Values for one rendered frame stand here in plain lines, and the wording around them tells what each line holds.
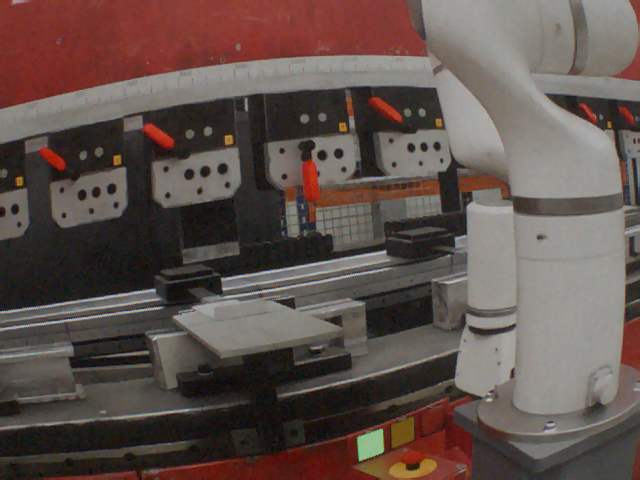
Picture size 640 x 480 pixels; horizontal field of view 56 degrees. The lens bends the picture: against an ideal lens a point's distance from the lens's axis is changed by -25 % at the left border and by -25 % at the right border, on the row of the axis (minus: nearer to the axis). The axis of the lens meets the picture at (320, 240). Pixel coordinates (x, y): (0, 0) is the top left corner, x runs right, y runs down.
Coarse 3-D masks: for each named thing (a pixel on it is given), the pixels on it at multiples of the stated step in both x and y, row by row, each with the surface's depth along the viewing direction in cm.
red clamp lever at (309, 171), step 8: (304, 144) 122; (312, 144) 122; (304, 152) 123; (304, 160) 124; (304, 168) 123; (312, 168) 123; (304, 176) 124; (312, 176) 123; (304, 184) 124; (312, 184) 123; (312, 192) 123; (312, 200) 124
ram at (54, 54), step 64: (0, 0) 98; (64, 0) 104; (128, 0) 109; (192, 0) 115; (256, 0) 120; (320, 0) 125; (384, 0) 131; (0, 64) 100; (64, 64) 106; (128, 64) 111; (192, 64) 116; (0, 128) 101; (64, 128) 107
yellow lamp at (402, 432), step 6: (408, 420) 109; (396, 426) 108; (402, 426) 108; (408, 426) 109; (396, 432) 108; (402, 432) 109; (408, 432) 109; (396, 438) 108; (402, 438) 109; (408, 438) 109; (396, 444) 108
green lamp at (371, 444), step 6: (372, 432) 105; (378, 432) 106; (360, 438) 104; (366, 438) 105; (372, 438) 105; (378, 438) 106; (360, 444) 104; (366, 444) 105; (372, 444) 105; (378, 444) 106; (360, 450) 104; (366, 450) 105; (372, 450) 106; (378, 450) 106; (360, 456) 104; (366, 456) 105
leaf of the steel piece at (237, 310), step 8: (232, 304) 127; (240, 304) 117; (248, 304) 118; (256, 304) 118; (264, 304) 119; (200, 312) 122; (208, 312) 122; (216, 312) 115; (224, 312) 116; (232, 312) 117; (240, 312) 117; (248, 312) 118; (256, 312) 118; (264, 312) 119; (216, 320) 115
